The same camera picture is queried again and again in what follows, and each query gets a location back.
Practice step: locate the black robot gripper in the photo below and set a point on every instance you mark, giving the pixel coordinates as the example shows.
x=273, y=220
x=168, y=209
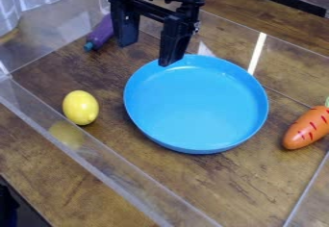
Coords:
x=180, y=25

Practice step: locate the yellow toy lemon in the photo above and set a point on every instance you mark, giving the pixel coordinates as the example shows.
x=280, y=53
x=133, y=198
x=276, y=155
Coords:
x=81, y=107

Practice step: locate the orange toy carrot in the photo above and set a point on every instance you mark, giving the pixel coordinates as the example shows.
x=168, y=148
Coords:
x=308, y=129

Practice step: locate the purple toy eggplant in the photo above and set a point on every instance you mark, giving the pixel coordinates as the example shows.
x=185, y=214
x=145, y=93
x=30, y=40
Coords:
x=101, y=34

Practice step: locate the blue round plate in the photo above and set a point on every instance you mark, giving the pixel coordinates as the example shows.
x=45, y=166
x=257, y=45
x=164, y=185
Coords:
x=200, y=106

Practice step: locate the clear acrylic enclosure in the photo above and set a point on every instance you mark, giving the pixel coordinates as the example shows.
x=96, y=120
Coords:
x=100, y=175

